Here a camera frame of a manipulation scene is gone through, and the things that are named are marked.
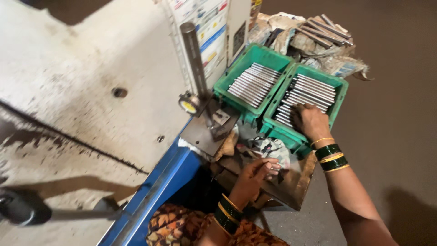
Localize person's left hand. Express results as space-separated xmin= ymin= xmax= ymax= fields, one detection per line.
xmin=229 ymin=157 xmax=282 ymax=209

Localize person's right hand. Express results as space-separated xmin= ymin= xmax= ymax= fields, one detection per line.
xmin=292 ymin=103 xmax=333 ymax=143

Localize printed crumpled rag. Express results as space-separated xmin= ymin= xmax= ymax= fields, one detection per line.
xmin=237 ymin=136 xmax=291 ymax=169

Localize green plastic crate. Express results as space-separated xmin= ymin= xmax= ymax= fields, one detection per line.
xmin=213 ymin=43 xmax=295 ymax=124
xmin=259 ymin=63 xmax=350 ymax=158

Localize stack of flat metal plates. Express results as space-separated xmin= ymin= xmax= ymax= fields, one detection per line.
xmin=227 ymin=62 xmax=282 ymax=109
xmin=274 ymin=73 xmax=337 ymax=128

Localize green and gold right bangles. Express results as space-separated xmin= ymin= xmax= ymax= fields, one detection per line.
xmin=310 ymin=137 xmax=351 ymax=173

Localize green and gold bangles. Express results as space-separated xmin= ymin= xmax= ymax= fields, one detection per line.
xmin=213 ymin=193 xmax=244 ymax=237
xmin=310 ymin=137 xmax=351 ymax=173

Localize heap of crumpled newspaper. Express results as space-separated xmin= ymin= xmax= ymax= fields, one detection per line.
xmin=249 ymin=12 xmax=373 ymax=81

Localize green and gold left bangles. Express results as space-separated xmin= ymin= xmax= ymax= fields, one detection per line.
xmin=213 ymin=193 xmax=244 ymax=237

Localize pile of long metal bars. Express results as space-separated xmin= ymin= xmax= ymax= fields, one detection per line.
xmin=294 ymin=14 xmax=354 ymax=49

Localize yellow dial gauge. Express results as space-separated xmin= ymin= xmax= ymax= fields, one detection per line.
xmin=178 ymin=91 xmax=202 ymax=115

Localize white panel with black label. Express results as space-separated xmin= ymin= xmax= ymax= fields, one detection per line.
xmin=225 ymin=0 xmax=254 ymax=66

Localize person's orange patterned clothing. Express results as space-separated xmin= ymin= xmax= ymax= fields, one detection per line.
xmin=146 ymin=204 xmax=291 ymax=246

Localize steel gauge stand column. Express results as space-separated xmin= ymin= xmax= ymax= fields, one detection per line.
xmin=180 ymin=22 xmax=215 ymax=128

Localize printed paper chart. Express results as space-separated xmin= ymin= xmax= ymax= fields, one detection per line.
xmin=163 ymin=0 xmax=229 ymax=94

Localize white machine body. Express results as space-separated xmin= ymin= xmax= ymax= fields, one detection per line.
xmin=0 ymin=0 xmax=255 ymax=246

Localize grey metal gauge base plate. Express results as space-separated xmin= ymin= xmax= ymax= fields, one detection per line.
xmin=179 ymin=99 xmax=241 ymax=158

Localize blue machine frame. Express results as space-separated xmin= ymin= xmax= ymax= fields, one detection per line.
xmin=97 ymin=118 xmax=203 ymax=246

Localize black machine lever handle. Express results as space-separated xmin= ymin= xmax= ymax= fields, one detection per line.
xmin=0 ymin=187 xmax=127 ymax=227

